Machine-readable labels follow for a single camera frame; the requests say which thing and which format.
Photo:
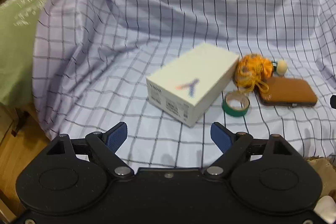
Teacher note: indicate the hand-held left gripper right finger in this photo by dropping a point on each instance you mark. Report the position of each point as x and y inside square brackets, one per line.
[221, 136]

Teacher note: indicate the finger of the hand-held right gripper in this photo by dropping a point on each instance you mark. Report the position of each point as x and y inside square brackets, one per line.
[333, 102]

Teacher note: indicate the beige makeup sponge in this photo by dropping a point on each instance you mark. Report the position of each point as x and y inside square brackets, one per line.
[281, 67]

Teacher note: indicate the woven basket with fabric lining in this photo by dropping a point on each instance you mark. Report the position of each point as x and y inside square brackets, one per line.
[323, 174]

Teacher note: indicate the green printed cloth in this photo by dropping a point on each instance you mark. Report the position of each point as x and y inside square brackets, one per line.
[15, 56]

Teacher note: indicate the checked white sheet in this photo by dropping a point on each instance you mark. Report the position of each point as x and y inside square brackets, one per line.
[105, 69]

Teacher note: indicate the green tape roll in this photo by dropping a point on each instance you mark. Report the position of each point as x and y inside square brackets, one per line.
[231, 111]

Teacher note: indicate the brown leather case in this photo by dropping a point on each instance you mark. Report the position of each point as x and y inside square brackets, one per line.
[286, 90]

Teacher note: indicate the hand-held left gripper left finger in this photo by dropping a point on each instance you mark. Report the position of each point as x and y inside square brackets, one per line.
[116, 136]

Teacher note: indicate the green and white radish plush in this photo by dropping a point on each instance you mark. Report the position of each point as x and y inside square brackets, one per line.
[325, 206]

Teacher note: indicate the white phone box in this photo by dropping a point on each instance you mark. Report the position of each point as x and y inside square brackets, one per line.
[194, 69]

